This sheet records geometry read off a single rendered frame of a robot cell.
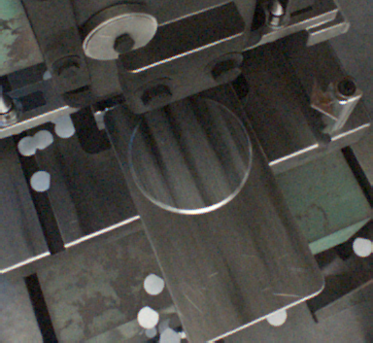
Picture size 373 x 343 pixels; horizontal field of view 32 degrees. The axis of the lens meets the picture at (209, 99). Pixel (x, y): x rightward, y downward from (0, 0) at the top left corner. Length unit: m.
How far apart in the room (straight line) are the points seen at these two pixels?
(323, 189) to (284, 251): 0.18
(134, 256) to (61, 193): 0.11
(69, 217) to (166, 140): 0.14
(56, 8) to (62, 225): 0.39
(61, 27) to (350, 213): 0.51
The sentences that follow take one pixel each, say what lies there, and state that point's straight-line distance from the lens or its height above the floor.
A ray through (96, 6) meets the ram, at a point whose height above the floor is 1.03.
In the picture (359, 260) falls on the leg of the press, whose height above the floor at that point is 0.45.
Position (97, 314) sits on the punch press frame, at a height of 0.64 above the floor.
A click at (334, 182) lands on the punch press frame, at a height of 0.64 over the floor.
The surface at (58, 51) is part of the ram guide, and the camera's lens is 0.41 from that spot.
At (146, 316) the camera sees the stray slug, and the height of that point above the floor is 0.65.
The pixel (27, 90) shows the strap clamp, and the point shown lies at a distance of 0.74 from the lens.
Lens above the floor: 1.41
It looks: 66 degrees down
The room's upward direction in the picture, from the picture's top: 6 degrees clockwise
